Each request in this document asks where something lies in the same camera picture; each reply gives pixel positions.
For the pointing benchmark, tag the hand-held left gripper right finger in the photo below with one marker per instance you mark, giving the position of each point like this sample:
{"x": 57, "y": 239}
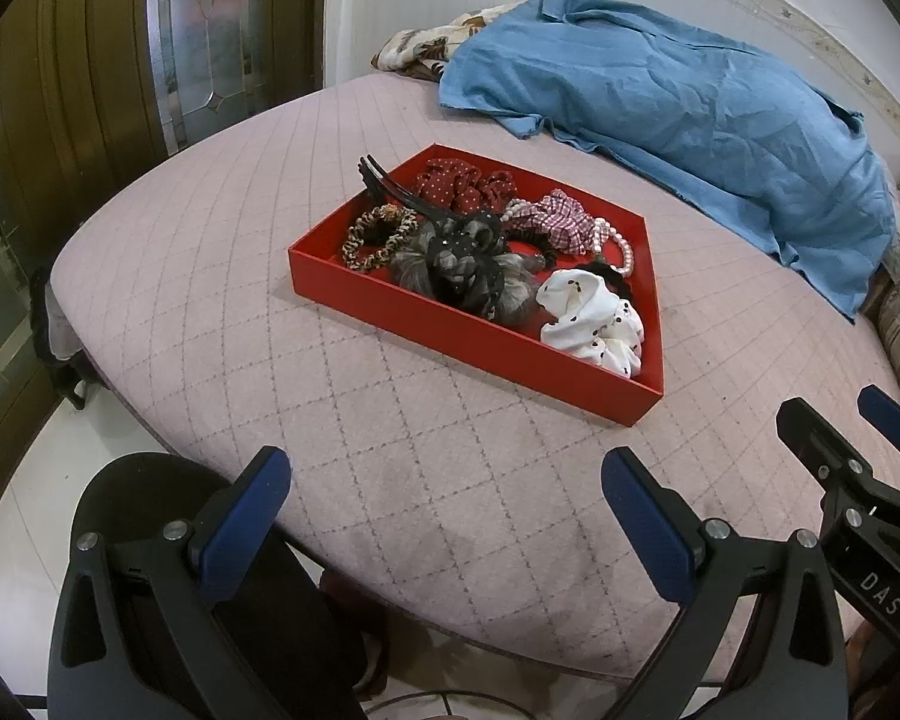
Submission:
{"x": 645, "y": 532}

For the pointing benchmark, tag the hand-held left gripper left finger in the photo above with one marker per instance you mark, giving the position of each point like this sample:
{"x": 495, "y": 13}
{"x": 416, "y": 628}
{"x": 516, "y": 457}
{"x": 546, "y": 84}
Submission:
{"x": 240, "y": 529}

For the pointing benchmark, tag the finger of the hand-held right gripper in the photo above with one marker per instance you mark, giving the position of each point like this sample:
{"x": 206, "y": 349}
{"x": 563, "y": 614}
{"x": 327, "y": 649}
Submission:
{"x": 817, "y": 435}
{"x": 894, "y": 418}

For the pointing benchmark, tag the white dotted scrunchie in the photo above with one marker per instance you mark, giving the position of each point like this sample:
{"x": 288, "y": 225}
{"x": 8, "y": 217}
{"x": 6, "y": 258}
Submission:
{"x": 585, "y": 315}

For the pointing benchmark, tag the red tray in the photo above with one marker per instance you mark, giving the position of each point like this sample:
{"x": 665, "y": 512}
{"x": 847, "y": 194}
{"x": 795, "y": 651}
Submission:
{"x": 420, "y": 307}

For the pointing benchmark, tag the leopard print scrunchie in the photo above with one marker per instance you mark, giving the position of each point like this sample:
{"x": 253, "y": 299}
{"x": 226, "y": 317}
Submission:
{"x": 360, "y": 240}

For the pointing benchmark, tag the black round stool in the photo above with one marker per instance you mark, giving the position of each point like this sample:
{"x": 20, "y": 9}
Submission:
{"x": 307, "y": 652}

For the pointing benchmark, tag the pink quilted bed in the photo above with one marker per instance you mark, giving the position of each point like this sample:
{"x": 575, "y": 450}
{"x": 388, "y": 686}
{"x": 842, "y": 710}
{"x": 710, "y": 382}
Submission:
{"x": 232, "y": 277}

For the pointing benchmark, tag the grey and black scrunchie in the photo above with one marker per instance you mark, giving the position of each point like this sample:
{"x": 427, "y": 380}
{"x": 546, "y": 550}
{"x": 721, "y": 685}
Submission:
{"x": 420, "y": 266}

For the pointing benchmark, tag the pink plaid scrunchie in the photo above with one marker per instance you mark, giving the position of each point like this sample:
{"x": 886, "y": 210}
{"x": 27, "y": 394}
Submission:
{"x": 562, "y": 221}

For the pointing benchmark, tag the blue shirt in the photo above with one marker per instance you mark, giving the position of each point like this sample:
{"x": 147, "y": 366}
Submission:
{"x": 682, "y": 105}

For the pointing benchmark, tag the black hair claw clip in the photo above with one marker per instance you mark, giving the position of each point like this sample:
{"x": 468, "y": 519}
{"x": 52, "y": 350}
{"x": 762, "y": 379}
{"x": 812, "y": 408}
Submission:
{"x": 401, "y": 195}

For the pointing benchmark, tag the red dotted scrunchie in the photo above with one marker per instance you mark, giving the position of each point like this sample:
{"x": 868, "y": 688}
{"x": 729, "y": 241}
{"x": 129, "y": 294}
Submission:
{"x": 450, "y": 180}

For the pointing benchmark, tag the wooden door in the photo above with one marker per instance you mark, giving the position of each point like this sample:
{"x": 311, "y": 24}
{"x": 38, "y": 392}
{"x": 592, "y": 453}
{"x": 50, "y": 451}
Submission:
{"x": 82, "y": 90}

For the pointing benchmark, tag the stained glass door panel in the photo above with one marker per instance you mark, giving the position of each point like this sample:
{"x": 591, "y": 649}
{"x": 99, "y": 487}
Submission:
{"x": 202, "y": 37}

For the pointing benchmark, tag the floral patterned cloth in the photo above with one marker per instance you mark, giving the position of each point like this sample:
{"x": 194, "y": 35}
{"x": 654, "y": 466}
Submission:
{"x": 412, "y": 49}

